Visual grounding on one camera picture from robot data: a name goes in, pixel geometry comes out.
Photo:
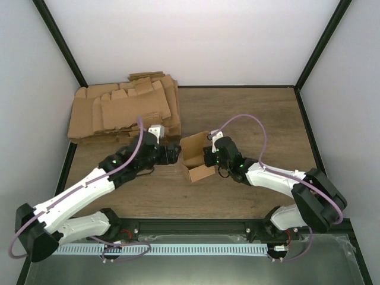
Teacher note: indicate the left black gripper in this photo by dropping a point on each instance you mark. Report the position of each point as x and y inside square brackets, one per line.
[173, 157]

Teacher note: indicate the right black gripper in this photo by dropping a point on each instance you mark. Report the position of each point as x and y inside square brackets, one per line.
[208, 162]

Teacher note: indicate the brown cardboard box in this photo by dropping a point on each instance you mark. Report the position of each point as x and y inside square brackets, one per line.
[192, 157]

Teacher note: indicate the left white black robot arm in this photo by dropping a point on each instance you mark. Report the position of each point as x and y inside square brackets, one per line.
[46, 226]

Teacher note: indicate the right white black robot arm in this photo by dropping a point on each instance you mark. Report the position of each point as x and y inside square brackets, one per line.
[318, 204]

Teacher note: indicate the stack of flat cardboard sheets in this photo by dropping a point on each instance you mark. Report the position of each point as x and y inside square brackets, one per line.
[106, 113]

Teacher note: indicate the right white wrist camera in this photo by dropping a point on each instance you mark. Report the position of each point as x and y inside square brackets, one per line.
[213, 136]

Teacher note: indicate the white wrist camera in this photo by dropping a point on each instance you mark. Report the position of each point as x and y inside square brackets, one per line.
[157, 131]
[213, 136]

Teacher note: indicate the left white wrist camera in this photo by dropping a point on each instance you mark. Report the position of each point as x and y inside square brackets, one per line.
[157, 131]

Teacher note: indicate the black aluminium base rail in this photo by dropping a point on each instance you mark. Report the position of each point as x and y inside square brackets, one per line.
[190, 227]

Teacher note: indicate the light blue slotted cable duct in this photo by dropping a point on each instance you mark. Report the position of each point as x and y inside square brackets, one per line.
[236, 249]

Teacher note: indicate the black enclosure frame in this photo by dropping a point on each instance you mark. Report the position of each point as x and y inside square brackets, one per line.
[315, 71]

